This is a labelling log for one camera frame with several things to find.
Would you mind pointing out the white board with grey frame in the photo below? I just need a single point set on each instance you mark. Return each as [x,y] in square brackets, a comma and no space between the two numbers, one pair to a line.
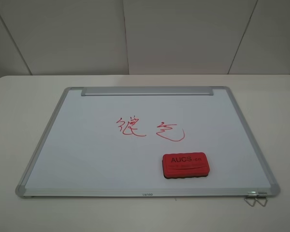
[112,146]

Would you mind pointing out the grey marker tray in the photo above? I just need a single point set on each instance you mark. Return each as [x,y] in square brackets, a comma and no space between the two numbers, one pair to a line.
[147,91]

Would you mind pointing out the left metal binder clip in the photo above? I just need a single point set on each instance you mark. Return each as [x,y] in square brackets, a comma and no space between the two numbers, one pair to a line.
[250,199]

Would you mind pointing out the red whiteboard eraser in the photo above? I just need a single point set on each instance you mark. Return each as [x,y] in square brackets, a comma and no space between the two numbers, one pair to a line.
[185,165]

